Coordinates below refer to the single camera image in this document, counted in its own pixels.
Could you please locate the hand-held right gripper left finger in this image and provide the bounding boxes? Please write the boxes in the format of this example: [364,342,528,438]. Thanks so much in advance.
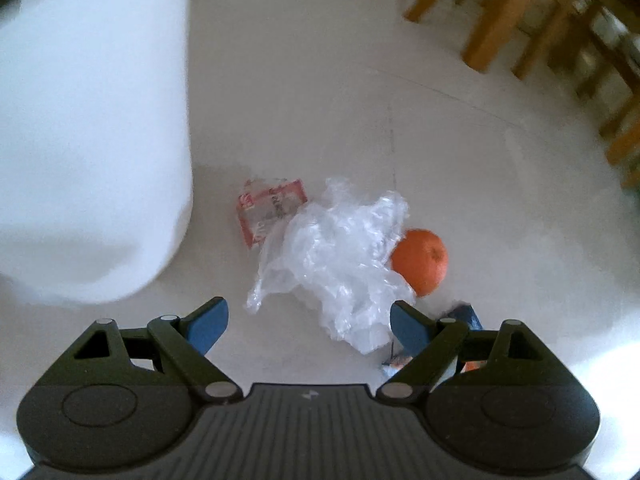
[34,296,244,405]

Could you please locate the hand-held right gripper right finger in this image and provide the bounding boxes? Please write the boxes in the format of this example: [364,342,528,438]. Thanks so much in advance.
[375,300,584,406]

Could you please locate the clear plastic bag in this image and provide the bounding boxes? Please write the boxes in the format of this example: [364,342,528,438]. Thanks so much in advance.
[245,176,418,356]

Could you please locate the white plastic bin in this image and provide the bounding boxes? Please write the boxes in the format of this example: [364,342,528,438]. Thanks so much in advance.
[0,0,195,306]

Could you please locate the blue snack packet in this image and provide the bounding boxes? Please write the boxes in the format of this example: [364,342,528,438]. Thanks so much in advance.
[382,302,483,378]

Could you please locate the orange fruit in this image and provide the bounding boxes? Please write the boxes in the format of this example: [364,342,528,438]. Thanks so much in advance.
[390,228,448,298]

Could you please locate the red and white wrapper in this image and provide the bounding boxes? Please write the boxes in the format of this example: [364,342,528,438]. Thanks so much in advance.
[236,177,308,248]

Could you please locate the wooden furniture legs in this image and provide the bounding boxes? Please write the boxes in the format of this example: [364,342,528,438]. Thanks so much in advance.
[515,0,640,191]

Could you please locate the thick wooden table leg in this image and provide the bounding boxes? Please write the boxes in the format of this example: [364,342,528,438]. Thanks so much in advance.
[460,0,556,72]

